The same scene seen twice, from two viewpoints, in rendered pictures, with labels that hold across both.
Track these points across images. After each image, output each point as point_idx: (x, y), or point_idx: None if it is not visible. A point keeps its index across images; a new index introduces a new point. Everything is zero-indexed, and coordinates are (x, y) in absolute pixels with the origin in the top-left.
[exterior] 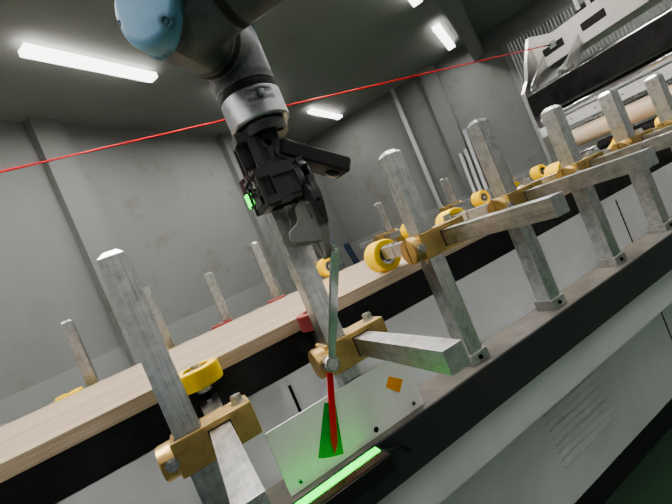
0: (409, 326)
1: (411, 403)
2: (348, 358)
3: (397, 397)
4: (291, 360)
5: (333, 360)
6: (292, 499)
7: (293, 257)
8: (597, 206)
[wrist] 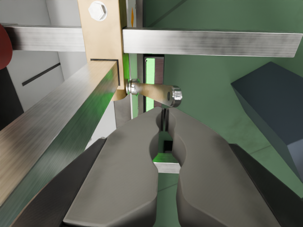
0: None
1: (135, 8)
2: (127, 63)
3: (134, 20)
4: (1, 80)
5: None
6: (140, 112)
7: (77, 156)
8: None
